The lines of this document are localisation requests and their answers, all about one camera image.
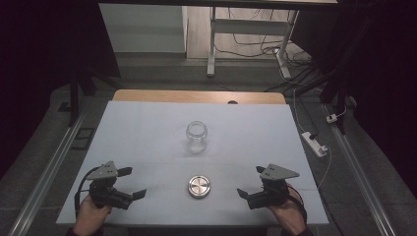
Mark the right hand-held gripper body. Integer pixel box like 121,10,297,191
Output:
247,163,300,210

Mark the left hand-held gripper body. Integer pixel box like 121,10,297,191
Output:
87,160,136,210

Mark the silver metal jar lid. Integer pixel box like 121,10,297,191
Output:
187,174,211,200

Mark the clear glass jar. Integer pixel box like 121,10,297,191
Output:
185,120,209,155

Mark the person's right hand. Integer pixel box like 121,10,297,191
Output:
267,187,308,235

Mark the person's left hand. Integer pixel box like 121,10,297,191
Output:
74,195,113,235

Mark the white table mat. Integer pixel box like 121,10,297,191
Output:
56,100,329,227

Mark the white power strip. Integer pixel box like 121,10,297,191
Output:
301,131,329,158

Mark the black metal stand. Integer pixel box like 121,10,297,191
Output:
57,64,122,128
318,73,349,136

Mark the wooden table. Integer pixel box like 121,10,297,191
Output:
112,88,287,105

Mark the white cabinet panel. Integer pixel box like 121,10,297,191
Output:
98,3,189,54

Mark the dark curtain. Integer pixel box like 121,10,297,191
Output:
290,0,417,200
0,0,121,180

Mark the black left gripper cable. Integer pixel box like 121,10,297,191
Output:
74,166,100,218

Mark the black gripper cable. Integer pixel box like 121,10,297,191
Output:
74,166,100,218
287,184,309,224

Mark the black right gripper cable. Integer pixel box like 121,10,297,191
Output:
287,184,309,224

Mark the black rectangular floor frame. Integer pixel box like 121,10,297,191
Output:
70,127,96,151

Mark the aluminium floor rail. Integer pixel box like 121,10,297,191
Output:
322,103,398,236
7,97,91,236

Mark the thin white cable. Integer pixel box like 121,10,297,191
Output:
292,88,333,189

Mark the tangle of black floor cables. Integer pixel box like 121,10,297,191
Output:
214,8,324,93

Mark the white desk frame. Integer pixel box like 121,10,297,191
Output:
206,6,300,80

